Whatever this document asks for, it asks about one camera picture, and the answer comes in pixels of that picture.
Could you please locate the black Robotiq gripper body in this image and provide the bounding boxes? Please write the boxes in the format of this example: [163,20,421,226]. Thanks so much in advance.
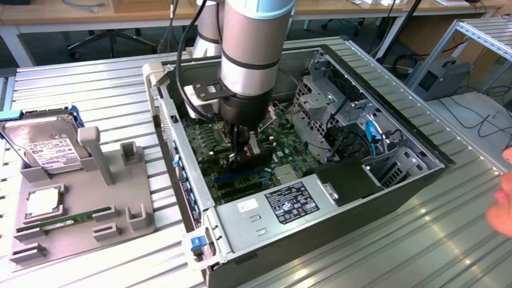
[219,92,272,127]

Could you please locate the person's hand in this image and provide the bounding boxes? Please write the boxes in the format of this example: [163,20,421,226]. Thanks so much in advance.
[485,146,512,237]

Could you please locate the green motherboard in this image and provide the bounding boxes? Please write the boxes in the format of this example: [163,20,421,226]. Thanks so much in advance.
[177,98,317,208]

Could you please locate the silver chipset heatsink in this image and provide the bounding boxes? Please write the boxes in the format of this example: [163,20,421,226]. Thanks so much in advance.
[271,166,301,184]

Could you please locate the blue expansion slot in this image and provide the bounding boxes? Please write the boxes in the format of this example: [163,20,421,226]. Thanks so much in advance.
[213,170,261,184]

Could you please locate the black expansion slot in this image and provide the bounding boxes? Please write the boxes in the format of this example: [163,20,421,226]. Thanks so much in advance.
[217,179,265,194]
[221,187,269,202]

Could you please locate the silver metal drive cage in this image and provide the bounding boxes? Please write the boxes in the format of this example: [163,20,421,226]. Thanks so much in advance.
[289,49,387,158]

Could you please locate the black case fan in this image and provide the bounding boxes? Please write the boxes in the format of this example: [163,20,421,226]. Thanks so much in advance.
[325,125,371,164]

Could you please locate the silver power supply unit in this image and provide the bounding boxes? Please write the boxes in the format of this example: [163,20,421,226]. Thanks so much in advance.
[213,175,341,256]

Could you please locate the black plastic air shroud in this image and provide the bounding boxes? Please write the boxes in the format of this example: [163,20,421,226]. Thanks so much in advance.
[313,158,385,208]

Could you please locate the open dark PC case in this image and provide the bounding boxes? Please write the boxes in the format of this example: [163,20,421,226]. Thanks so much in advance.
[141,43,457,288]

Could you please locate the blue case latch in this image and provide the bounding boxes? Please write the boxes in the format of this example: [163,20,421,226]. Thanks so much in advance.
[189,236,207,256]

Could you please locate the silver disk bay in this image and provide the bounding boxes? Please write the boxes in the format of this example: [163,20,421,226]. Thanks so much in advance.
[361,146,427,189]

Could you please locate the black office chair base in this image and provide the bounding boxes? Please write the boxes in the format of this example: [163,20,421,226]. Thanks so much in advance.
[65,28,157,59]
[321,17,365,38]

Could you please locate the hard drive in blue caddy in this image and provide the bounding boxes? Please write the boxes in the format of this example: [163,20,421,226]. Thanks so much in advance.
[0,101,85,169]

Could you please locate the wooden office desk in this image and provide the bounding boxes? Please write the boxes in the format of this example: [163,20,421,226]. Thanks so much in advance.
[296,0,504,59]
[0,0,201,68]

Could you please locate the gray plastic parts rack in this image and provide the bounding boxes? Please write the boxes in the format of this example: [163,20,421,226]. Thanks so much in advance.
[7,125,157,272]

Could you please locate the silver hard disk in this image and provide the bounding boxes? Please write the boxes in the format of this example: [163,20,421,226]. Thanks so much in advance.
[0,115,91,175]

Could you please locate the green RAM stick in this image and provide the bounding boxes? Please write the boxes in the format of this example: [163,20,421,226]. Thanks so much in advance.
[15,206,113,233]

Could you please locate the black stand pole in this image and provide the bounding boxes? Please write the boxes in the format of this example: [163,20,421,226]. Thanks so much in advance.
[375,0,423,60]

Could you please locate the silver CPU chip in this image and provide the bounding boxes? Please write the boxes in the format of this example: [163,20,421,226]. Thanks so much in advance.
[24,188,63,217]

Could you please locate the wrist camera with black bracket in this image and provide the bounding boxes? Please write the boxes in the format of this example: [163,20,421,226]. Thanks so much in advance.
[183,80,237,121]

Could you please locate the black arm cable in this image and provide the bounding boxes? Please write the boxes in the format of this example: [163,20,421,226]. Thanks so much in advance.
[175,0,209,121]

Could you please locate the blue disk wire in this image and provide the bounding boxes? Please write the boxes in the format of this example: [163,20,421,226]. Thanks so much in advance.
[364,119,381,157]

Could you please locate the gray box with handle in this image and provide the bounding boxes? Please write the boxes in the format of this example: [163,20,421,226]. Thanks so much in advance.
[415,58,473,102]

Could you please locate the aluminium profile frame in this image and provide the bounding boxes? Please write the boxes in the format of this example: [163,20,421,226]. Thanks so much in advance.
[405,17,512,97]

